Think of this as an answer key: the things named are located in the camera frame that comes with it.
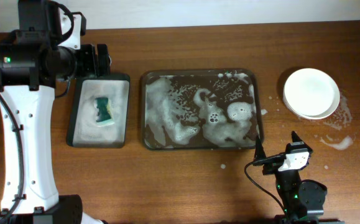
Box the cream white plate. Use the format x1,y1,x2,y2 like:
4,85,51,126
283,68,340,120

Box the green yellow sponge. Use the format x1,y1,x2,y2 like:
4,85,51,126
95,97,114,126

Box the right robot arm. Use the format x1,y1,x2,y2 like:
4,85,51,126
252,131,327,223

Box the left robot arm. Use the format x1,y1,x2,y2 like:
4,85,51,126
0,1,111,224

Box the black soapy water tray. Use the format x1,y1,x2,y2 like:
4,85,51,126
66,72,131,148

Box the dark large wash tray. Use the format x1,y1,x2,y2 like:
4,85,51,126
141,68,264,151

